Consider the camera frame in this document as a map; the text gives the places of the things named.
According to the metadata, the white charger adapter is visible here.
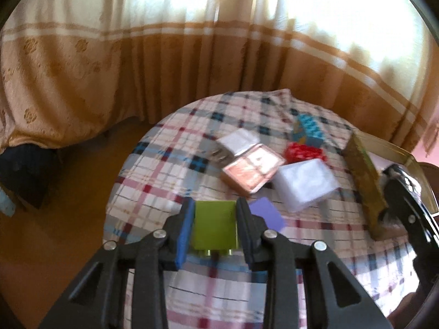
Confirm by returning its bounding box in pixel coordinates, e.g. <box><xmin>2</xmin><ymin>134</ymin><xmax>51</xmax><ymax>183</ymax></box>
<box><xmin>211</xmin><ymin>129</ymin><xmax>260</xmax><ymax>164</ymax></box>

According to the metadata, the clear plastic box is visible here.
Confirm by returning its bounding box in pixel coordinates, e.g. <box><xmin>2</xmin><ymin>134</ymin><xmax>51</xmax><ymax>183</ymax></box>
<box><xmin>272</xmin><ymin>159</ymin><xmax>340</xmax><ymax>212</ymax></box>

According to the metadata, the copper pink case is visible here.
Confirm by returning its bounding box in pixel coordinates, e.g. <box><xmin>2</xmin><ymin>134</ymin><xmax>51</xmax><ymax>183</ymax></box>
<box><xmin>220</xmin><ymin>143</ymin><xmax>286</xmax><ymax>197</ymax></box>

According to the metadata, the red building brick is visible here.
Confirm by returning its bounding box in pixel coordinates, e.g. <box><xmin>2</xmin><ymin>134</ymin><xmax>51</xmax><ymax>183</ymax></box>
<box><xmin>283</xmin><ymin>142</ymin><xmax>327</xmax><ymax>163</ymax></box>

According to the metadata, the cream and brown curtain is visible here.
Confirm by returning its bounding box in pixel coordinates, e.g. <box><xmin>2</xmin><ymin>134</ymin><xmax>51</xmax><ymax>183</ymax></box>
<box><xmin>1</xmin><ymin>0</ymin><xmax>438</xmax><ymax>151</ymax></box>

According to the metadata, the purple rectangular block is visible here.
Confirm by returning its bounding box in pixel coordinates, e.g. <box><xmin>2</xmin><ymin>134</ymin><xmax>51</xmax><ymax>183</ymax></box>
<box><xmin>249</xmin><ymin>197</ymin><xmax>286</xmax><ymax>232</ymax></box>

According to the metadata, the checkered tablecloth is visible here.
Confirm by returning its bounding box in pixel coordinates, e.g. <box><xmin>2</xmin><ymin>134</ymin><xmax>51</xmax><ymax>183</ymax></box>
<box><xmin>103</xmin><ymin>89</ymin><xmax>418</xmax><ymax>328</ymax></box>

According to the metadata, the green building block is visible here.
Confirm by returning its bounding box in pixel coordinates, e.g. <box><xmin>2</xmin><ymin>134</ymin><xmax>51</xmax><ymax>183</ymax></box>
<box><xmin>191</xmin><ymin>200</ymin><xmax>238</xmax><ymax>255</ymax></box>

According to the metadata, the blue building brick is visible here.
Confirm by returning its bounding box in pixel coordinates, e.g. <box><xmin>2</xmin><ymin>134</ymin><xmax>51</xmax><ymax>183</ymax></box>
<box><xmin>292</xmin><ymin>114</ymin><xmax>325</xmax><ymax>148</ymax></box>

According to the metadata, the gold metal tin box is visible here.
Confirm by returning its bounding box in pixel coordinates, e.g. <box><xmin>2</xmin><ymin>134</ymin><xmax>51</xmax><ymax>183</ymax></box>
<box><xmin>342</xmin><ymin>131</ymin><xmax>438</xmax><ymax>241</ymax></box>

